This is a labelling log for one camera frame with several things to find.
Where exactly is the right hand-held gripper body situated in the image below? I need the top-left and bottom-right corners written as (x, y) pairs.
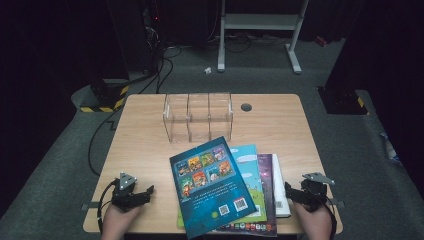
top-left (300, 172), bottom-right (336, 213)

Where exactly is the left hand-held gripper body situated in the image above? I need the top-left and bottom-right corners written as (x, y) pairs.
top-left (110, 171), bottom-right (145, 213)

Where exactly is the thick white book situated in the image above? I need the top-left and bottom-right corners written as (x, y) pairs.
top-left (271, 153), bottom-right (292, 219)

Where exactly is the dark purple book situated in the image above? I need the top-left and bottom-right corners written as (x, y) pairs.
top-left (211, 153), bottom-right (279, 238)

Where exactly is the light blue green picture book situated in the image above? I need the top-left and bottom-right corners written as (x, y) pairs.
top-left (176, 143), bottom-right (268, 230)

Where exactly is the dark blue picture book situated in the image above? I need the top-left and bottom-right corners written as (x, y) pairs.
top-left (169, 135), bottom-right (258, 240)

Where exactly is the clear acrylic book rack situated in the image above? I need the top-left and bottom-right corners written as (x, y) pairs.
top-left (162, 92), bottom-right (234, 144)

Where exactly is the person's left hand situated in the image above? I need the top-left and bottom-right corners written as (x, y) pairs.
top-left (101, 203), bottom-right (143, 240)

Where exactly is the person's right hand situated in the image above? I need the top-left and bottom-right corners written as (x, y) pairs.
top-left (293, 202), bottom-right (334, 240)

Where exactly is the blue white packet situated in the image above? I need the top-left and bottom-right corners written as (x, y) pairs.
top-left (379, 132), bottom-right (401, 163)

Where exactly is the black yellow striped stand base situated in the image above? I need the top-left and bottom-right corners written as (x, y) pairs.
top-left (318, 85), bottom-right (370, 116)
top-left (79, 79), bottom-right (130, 114)

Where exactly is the left hand-held gripper black cable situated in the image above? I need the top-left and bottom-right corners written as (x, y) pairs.
top-left (97, 179), bottom-right (120, 234)

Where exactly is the hand-held gripper black cable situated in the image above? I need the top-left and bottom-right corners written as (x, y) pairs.
top-left (97, 179), bottom-right (120, 234)
top-left (324, 196), bottom-right (338, 234)

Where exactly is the right hand-held gripper black cable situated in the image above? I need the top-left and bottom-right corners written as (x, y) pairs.
top-left (324, 196), bottom-right (338, 234)

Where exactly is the black floor cable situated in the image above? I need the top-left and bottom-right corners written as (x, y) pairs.
top-left (87, 106), bottom-right (125, 177)
top-left (138, 45), bottom-right (184, 95)

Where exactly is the bundle of black cables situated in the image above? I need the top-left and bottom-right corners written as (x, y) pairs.
top-left (208, 31), bottom-right (291, 54)

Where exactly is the dark equipment rack with wires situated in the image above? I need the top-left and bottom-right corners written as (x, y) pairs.
top-left (139, 0), bottom-right (166, 75)

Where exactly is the white metal frame desk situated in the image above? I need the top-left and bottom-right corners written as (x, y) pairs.
top-left (217, 0), bottom-right (310, 75)

